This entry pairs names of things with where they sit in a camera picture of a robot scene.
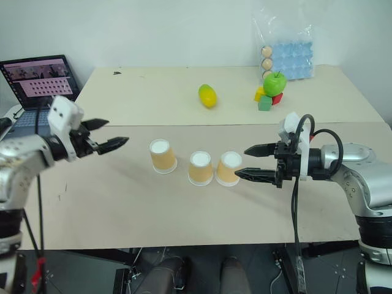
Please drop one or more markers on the yellow toy block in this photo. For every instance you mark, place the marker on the yellow toy block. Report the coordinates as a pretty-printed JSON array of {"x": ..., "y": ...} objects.
[{"x": 259, "y": 94}]

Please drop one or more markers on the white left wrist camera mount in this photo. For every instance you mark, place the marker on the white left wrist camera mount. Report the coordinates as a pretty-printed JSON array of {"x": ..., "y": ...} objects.
[{"x": 62, "y": 118}]

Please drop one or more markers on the green toy block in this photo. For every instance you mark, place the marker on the green toy block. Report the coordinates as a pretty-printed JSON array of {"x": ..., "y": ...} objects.
[{"x": 265, "y": 103}]

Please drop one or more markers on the green toy apple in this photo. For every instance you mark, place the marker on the green toy apple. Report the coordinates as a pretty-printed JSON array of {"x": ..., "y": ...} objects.
[{"x": 275, "y": 83}]

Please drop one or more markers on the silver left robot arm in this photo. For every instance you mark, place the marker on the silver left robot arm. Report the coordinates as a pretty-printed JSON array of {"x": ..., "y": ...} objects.
[{"x": 18, "y": 159}]

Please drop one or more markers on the red toy block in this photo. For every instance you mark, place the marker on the red toy block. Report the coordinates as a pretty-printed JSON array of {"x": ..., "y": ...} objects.
[{"x": 277, "y": 99}]

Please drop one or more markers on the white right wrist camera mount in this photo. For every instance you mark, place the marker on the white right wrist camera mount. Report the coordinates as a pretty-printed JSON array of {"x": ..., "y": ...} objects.
[{"x": 304, "y": 147}]

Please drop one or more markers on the orange paper cup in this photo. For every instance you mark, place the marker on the orange paper cup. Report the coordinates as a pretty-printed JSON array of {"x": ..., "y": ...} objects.
[
  {"x": 163, "y": 159},
  {"x": 226, "y": 171},
  {"x": 200, "y": 170}
]

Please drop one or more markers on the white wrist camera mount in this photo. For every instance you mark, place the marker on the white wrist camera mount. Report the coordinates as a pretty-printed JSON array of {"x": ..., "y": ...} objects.
[
  {"x": 304, "y": 147},
  {"x": 62, "y": 118}
]

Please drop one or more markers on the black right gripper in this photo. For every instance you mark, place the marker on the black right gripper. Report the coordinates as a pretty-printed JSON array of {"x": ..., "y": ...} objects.
[{"x": 288, "y": 165}]

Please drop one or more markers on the yellow green toy mango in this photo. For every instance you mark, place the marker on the yellow green toy mango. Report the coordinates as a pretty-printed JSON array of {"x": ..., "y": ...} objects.
[{"x": 207, "y": 95}]

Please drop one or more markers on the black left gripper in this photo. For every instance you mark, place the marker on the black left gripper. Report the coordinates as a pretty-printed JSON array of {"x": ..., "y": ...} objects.
[{"x": 80, "y": 141}]

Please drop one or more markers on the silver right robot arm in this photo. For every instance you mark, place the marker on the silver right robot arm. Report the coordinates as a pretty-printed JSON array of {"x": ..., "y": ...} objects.
[{"x": 358, "y": 171}]

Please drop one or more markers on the blue egg tray in bag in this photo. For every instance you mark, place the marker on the blue egg tray in bag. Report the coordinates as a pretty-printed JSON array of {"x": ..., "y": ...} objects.
[{"x": 275, "y": 27}]

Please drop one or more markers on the black laptop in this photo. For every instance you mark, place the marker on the black laptop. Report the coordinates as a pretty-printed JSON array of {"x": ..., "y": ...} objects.
[{"x": 39, "y": 79}]

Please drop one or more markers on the beige egg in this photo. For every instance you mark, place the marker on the beige egg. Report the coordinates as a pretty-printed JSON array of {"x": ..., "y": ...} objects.
[
  {"x": 267, "y": 63},
  {"x": 267, "y": 74},
  {"x": 267, "y": 51}
]

